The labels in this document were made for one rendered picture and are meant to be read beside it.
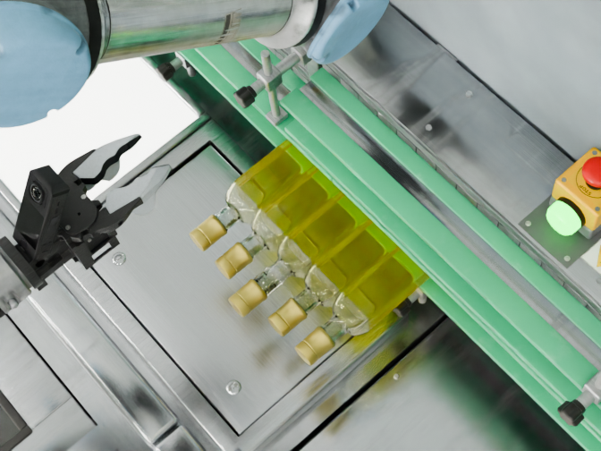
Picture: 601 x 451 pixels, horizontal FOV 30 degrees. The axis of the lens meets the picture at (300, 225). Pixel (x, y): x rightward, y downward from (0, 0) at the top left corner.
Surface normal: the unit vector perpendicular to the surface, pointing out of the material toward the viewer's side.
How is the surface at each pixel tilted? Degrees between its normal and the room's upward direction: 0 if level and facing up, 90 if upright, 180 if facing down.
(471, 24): 0
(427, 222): 90
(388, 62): 90
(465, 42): 0
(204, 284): 90
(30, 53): 79
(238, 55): 90
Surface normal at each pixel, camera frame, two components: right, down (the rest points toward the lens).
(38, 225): -0.67, 0.29
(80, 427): -0.07, -0.43
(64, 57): 0.49, 0.78
